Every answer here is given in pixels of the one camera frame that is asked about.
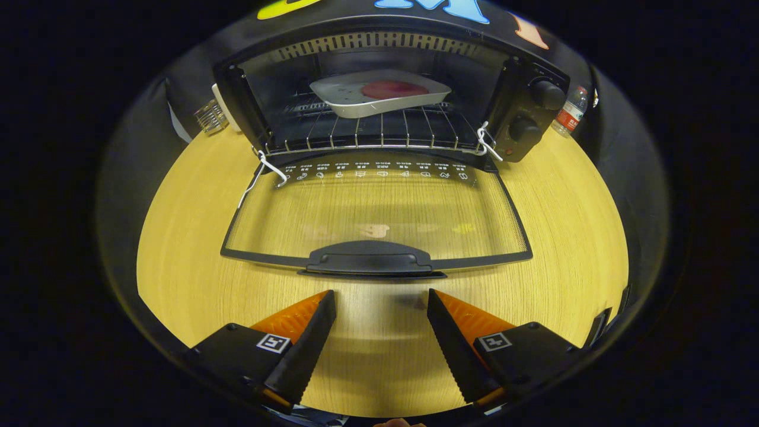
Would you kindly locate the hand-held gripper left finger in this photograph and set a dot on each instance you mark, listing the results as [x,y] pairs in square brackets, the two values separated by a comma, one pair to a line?
[308,350]

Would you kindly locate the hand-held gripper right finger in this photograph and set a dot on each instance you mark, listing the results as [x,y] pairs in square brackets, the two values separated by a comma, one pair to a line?
[453,350]

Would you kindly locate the black toaster oven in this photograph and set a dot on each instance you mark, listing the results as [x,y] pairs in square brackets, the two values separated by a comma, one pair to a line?
[367,259]

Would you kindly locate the white square plate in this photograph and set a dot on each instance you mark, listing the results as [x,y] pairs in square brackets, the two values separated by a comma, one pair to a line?
[379,108]

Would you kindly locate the pink round meat slice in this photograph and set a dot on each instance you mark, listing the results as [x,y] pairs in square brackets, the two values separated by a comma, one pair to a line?
[394,89]

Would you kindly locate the white bread toaster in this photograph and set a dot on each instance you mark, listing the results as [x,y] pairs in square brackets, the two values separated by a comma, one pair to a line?
[225,110]

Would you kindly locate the red label water bottle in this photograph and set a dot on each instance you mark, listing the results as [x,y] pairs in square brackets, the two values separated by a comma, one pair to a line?
[569,115]

